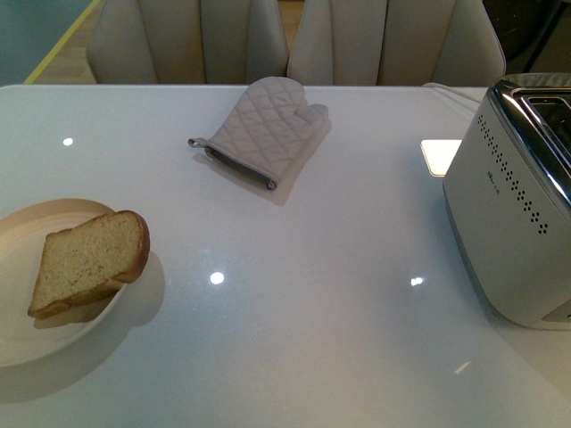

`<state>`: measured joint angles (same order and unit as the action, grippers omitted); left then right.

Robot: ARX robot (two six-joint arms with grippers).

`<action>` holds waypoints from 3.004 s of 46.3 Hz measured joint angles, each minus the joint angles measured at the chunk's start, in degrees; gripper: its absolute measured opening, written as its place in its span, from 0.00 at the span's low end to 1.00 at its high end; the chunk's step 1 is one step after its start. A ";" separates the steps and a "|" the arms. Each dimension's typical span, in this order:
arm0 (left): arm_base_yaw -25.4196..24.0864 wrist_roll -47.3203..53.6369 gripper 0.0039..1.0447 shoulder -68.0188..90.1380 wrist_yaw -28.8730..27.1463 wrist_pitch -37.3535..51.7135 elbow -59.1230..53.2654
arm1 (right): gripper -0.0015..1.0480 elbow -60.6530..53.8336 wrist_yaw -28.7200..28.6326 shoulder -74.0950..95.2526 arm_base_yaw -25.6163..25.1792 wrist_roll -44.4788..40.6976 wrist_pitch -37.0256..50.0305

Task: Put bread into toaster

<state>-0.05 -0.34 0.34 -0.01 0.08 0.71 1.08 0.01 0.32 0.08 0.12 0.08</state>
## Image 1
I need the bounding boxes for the toasted bread slice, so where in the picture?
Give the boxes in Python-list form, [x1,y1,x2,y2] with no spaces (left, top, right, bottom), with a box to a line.
[28,210,150,320]

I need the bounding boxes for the cream round plate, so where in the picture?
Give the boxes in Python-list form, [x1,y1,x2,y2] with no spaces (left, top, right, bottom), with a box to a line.
[1,199,123,367]

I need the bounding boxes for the white chrome-top toaster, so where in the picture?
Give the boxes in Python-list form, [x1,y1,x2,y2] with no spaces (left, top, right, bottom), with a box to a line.
[443,73,570,330]

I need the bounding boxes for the grey quilted oven mitt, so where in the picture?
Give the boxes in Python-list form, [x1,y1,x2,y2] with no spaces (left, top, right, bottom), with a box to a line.
[188,77,328,190]

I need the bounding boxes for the right beige upholstered chair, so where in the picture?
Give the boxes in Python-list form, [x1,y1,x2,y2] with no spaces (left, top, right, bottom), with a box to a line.
[287,1,506,86]

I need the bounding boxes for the beige upholstered chair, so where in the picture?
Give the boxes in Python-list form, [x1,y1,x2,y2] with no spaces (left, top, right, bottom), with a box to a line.
[87,1,289,85]
[287,1,506,86]

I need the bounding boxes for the left beige upholstered chair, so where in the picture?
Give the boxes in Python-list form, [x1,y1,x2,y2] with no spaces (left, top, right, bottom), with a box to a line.
[87,1,289,85]

